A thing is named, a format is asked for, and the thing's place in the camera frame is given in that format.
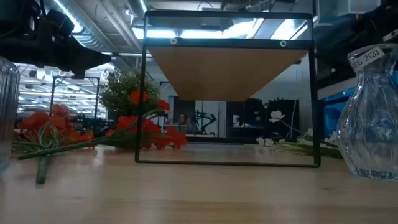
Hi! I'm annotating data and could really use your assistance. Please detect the white artificial flower bunch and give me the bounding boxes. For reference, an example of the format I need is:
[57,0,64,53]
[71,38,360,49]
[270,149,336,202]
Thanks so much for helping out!
[255,110,343,160]

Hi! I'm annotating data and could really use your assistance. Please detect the green potted plant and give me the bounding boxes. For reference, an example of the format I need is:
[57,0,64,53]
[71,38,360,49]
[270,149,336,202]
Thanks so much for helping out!
[98,68,163,121]

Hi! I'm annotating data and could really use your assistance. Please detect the person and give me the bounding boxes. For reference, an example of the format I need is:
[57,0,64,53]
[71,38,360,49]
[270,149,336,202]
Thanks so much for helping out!
[176,113,198,135]

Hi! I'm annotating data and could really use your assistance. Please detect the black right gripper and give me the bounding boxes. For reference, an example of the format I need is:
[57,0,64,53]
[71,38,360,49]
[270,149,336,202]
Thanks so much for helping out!
[315,6,398,65]

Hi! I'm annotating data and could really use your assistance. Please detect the ribbed clear glass jar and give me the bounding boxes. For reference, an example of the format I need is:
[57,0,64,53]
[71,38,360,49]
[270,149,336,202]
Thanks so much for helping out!
[0,55,21,175]

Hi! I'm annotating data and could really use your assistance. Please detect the black metal frame wooden shelf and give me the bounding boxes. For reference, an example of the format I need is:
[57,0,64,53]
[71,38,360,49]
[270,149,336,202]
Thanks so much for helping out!
[134,10,322,169]

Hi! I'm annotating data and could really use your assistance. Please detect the black background metal frame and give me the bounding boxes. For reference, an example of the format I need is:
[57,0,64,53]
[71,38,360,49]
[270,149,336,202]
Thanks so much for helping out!
[49,75,101,123]

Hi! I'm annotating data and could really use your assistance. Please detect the curvy glass vase with label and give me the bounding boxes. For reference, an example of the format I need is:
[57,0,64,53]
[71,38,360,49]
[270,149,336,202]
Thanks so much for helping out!
[336,42,398,182]

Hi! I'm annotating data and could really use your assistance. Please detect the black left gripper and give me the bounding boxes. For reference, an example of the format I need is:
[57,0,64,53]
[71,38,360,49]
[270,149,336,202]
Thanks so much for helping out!
[0,8,112,77]

